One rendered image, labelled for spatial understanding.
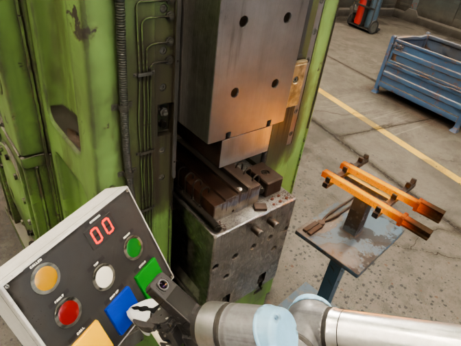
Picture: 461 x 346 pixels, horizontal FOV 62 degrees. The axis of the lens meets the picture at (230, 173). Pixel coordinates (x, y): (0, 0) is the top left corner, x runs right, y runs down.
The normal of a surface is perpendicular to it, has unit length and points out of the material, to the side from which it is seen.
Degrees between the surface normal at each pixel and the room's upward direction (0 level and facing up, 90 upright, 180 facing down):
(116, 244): 60
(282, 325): 55
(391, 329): 34
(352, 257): 0
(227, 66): 90
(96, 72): 90
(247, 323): 39
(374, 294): 0
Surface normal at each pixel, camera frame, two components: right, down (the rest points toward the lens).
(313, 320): -0.53, -0.57
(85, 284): 0.83, -0.11
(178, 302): 0.53, -0.58
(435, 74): -0.83, 0.23
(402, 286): 0.11, -0.81
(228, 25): 0.62, 0.51
